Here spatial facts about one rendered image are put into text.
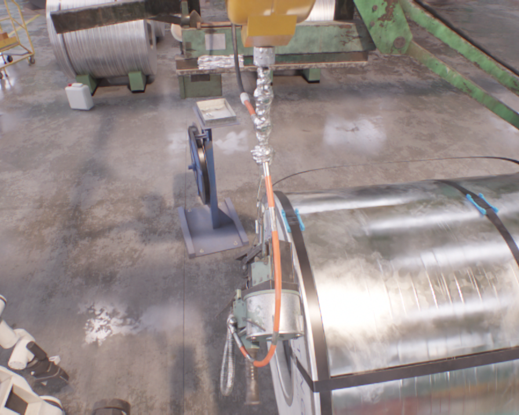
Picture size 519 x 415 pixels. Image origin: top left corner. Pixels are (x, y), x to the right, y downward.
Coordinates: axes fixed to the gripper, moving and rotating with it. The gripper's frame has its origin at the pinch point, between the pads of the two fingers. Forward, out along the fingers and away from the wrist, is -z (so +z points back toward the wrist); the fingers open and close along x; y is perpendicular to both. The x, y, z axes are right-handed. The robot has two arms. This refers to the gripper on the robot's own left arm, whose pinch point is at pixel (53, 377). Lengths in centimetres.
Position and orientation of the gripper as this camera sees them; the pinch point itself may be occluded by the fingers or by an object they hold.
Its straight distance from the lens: 202.6
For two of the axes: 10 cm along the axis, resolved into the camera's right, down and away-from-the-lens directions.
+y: -1.1, -6.2, 7.8
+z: -2.0, -7.5, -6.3
